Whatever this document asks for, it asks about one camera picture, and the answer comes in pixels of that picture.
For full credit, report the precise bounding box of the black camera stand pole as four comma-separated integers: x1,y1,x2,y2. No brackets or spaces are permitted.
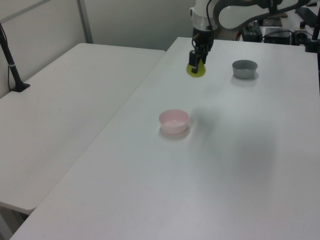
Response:
0,21,31,94

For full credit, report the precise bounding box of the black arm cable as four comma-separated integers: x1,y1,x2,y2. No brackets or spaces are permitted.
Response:
205,0,215,31

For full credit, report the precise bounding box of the green pear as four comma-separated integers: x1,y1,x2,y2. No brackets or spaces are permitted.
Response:
186,63,207,79

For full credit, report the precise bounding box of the black electronics box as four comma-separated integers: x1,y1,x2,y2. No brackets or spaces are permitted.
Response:
262,26,294,45

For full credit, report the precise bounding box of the grey metal partition post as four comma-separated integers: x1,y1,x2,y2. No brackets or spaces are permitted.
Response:
75,0,95,45

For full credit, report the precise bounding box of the black box with green parts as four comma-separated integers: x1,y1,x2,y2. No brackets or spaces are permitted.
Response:
240,20,264,43

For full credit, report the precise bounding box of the pink plastic bowl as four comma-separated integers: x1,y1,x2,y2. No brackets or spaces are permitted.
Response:
158,108,190,136

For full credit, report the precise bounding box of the grey plastic bowl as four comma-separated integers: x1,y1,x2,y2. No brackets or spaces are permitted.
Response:
231,59,259,81

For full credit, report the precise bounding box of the dark flat board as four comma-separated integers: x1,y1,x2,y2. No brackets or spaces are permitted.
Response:
261,15,284,28

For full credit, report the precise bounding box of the white side table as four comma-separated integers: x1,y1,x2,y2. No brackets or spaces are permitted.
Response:
0,42,167,240

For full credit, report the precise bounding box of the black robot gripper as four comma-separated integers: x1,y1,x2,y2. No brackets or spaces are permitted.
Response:
188,26,215,75

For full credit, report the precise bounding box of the black clamp camera stand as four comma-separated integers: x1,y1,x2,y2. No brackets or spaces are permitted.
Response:
303,18,320,54

